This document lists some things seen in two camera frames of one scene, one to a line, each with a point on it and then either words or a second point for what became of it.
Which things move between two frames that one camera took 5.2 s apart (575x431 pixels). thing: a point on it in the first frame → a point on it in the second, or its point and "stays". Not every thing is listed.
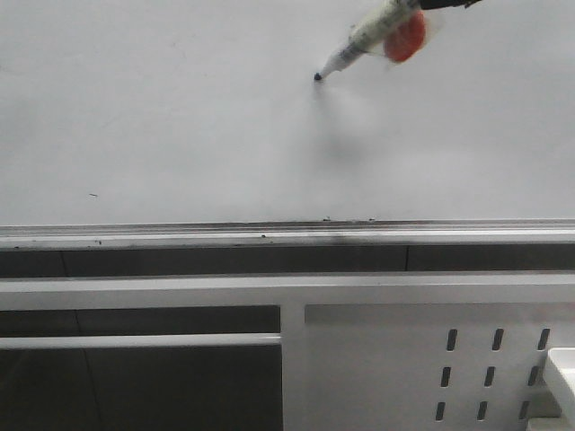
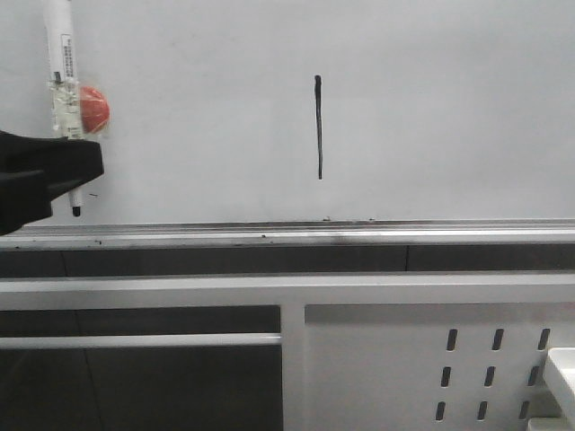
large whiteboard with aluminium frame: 177,124 stays
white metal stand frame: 292,294 stays
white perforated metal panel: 429,366 stays
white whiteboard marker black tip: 369,35 → 66,100
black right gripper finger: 437,4 → 65,162
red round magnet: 406,39 → 94,109
